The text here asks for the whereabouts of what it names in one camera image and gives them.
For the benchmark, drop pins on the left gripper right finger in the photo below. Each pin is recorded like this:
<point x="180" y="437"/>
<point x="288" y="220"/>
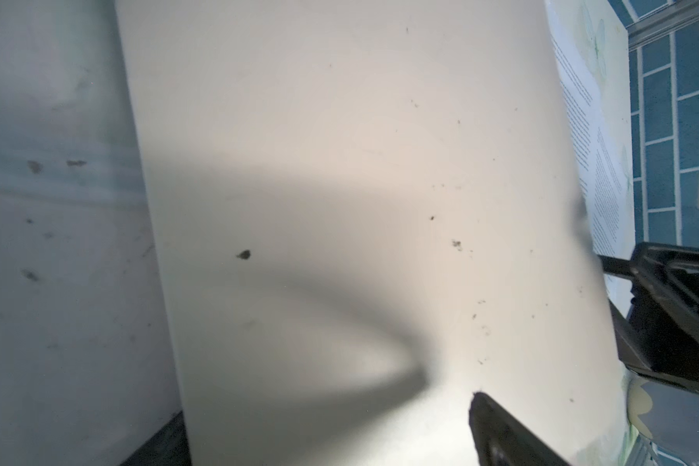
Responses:
<point x="500" y="439"/>

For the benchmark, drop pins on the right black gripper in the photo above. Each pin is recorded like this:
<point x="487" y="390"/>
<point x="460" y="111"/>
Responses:
<point x="659" y="339"/>

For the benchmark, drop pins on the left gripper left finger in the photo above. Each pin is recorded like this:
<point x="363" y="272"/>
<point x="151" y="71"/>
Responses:
<point x="168" y="447"/>

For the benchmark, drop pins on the beige cardboard folder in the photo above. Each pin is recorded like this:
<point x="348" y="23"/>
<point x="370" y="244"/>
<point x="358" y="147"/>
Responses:
<point x="314" y="229"/>

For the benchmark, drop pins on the printed text paper sheet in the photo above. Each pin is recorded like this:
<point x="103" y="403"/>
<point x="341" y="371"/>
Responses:
<point x="592" y="59"/>

